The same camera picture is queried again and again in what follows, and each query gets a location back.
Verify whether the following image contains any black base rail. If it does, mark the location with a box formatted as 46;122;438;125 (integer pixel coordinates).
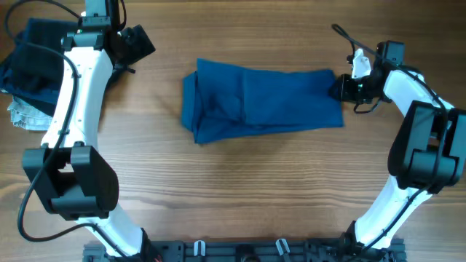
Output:
82;239;408;262

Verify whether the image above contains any blue polo shirt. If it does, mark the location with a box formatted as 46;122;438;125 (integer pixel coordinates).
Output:
181;59;344;143

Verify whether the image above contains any light washed denim garment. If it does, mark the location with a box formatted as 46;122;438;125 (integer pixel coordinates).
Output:
7;96;52;131

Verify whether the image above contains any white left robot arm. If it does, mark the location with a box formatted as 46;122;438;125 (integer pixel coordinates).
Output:
17;25;163;261

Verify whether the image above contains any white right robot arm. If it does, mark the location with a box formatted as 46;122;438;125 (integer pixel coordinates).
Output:
328;66;465;256

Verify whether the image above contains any black folded garment on top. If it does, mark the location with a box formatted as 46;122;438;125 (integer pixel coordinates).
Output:
10;18;76;92

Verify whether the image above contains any blue folded denim garment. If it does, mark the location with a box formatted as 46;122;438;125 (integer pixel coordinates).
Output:
1;18;77;116

